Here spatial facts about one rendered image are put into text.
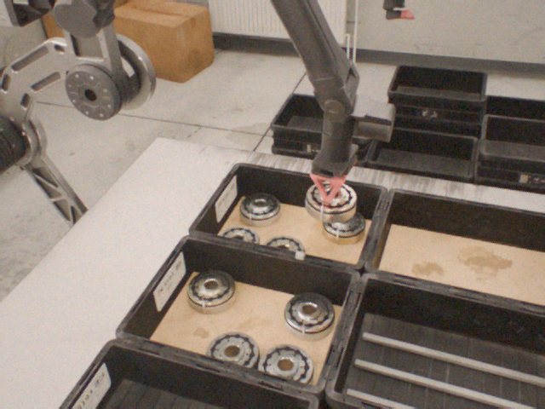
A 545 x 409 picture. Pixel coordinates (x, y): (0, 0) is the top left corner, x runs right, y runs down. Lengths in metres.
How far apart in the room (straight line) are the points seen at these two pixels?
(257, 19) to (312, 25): 3.39
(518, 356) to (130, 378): 0.73
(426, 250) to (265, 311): 0.41
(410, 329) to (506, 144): 1.40
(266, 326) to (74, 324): 0.50
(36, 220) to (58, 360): 1.70
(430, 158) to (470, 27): 1.75
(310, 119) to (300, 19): 1.68
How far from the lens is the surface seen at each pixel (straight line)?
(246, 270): 1.26
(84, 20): 1.05
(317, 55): 0.94
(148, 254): 1.60
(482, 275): 1.36
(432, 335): 1.22
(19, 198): 3.26
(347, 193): 1.19
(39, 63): 1.67
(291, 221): 1.44
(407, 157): 2.53
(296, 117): 2.58
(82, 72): 1.44
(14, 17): 1.14
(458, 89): 2.85
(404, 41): 4.21
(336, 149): 1.08
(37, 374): 1.42
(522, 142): 2.52
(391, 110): 1.04
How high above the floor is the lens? 1.75
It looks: 38 degrees down
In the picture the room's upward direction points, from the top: 3 degrees counter-clockwise
